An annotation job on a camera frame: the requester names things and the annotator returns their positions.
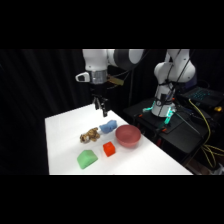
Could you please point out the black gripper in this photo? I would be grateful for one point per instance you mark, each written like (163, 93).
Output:
(99, 89)

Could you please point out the green triangle block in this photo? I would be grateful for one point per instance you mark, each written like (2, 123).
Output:
(87, 159)

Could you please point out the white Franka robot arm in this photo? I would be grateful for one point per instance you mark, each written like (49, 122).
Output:
(96, 61)

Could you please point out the pink bowl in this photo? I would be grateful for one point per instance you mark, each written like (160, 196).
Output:
(128, 136)

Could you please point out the blue soft toy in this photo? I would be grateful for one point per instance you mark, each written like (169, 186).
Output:
(107, 127)

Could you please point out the brown plush toy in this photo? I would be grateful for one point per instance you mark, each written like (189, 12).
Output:
(89, 135)

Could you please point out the red cube block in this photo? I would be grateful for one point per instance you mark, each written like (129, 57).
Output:
(109, 149)

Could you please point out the black curtain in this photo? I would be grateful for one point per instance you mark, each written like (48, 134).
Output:
(36, 106)

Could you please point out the black robot stand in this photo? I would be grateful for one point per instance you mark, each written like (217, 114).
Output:
(180, 133)

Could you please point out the black laptop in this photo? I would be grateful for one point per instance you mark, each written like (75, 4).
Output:
(201, 95)

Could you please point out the small yellow object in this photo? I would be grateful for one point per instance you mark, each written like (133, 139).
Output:
(218, 109)

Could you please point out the tan wrist mount plate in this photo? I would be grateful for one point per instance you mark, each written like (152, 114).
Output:
(115, 81)

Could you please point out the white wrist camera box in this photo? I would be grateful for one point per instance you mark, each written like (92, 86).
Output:
(82, 77)

